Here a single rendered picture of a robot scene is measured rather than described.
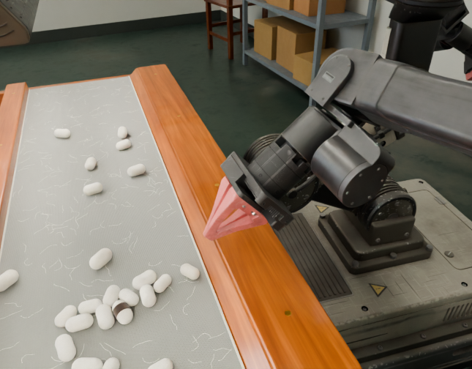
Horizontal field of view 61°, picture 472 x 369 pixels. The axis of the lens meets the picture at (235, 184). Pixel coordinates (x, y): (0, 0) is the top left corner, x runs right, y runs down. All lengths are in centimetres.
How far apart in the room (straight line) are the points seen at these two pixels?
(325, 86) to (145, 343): 38
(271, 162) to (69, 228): 41
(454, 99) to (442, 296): 68
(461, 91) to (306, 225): 76
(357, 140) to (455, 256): 74
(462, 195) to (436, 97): 186
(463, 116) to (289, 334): 31
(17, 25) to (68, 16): 428
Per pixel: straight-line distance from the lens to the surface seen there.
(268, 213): 48
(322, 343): 52
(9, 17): 64
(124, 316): 56
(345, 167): 42
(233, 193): 46
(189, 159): 83
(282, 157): 46
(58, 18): 491
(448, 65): 262
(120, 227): 72
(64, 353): 56
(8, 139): 104
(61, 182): 87
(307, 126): 46
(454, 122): 39
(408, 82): 42
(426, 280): 104
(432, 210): 126
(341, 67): 45
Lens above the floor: 119
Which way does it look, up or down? 35 degrees down
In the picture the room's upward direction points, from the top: 1 degrees counter-clockwise
